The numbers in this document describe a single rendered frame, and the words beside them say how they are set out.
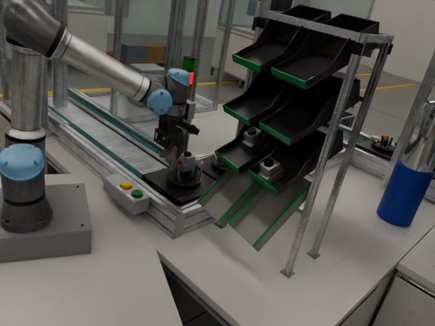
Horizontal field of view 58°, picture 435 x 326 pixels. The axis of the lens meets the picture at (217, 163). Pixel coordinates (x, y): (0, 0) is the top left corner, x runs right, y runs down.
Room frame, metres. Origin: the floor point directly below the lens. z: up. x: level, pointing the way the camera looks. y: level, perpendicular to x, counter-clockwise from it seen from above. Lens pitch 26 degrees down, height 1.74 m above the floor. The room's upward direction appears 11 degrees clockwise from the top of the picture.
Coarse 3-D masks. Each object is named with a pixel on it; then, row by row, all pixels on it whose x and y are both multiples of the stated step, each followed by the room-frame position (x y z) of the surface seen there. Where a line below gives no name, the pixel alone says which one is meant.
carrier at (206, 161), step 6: (210, 156) 1.66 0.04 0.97; (198, 162) 1.57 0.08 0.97; (204, 162) 1.58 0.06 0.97; (210, 162) 1.59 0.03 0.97; (216, 162) 1.56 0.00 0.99; (222, 162) 1.57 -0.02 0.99; (198, 168) 1.52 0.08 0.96; (204, 168) 1.52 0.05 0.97; (210, 168) 1.53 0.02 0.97; (216, 168) 1.52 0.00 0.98; (222, 168) 1.51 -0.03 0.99; (210, 174) 1.48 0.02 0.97; (216, 174) 1.49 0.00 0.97
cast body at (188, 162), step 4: (184, 152) 1.38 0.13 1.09; (188, 152) 1.39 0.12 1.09; (180, 156) 1.37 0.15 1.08; (184, 156) 1.36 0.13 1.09; (188, 156) 1.36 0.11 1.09; (192, 156) 1.38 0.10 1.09; (180, 160) 1.37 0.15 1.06; (184, 160) 1.36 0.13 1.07; (188, 160) 1.36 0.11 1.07; (192, 160) 1.37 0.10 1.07; (180, 164) 1.35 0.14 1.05; (184, 164) 1.35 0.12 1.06; (188, 164) 1.36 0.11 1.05; (192, 164) 1.37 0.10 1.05; (180, 168) 1.35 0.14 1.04; (184, 168) 1.34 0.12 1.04; (188, 168) 1.36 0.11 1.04; (192, 168) 1.38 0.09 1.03
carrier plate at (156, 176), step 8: (168, 168) 1.46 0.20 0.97; (144, 176) 1.36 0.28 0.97; (152, 176) 1.37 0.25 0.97; (160, 176) 1.38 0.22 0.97; (152, 184) 1.32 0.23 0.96; (160, 184) 1.31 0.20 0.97; (168, 184) 1.32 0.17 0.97; (208, 184) 1.38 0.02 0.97; (168, 192) 1.27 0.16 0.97; (176, 192) 1.28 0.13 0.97; (184, 192) 1.29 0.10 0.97; (192, 192) 1.30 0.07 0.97; (200, 192) 1.31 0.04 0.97; (176, 200) 1.22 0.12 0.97; (184, 200) 1.23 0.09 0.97; (192, 200) 1.26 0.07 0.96
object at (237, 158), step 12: (240, 132) 1.25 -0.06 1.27; (264, 132) 1.29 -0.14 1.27; (228, 144) 1.22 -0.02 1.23; (240, 144) 1.24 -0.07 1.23; (276, 144) 1.18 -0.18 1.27; (216, 156) 1.19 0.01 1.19; (228, 156) 1.18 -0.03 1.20; (240, 156) 1.18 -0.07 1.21; (252, 156) 1.17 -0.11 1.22; (264, 156) 1.16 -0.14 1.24; (240, 168) 1.10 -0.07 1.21
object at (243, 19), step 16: (240, 0) 7.12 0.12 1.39; (256, 0) 6.87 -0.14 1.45; (272, 0) 6.64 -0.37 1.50; (288, 0) 6.42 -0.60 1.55; (304, 0) 6.42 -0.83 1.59; (320, 0) 6.71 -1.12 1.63; (336, 0) 7.02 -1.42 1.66; (352, 0) 7.36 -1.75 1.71; (368, 0) 7.74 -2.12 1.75; (240, 16) 7.07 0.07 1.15; (256, 16) 6.82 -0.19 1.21
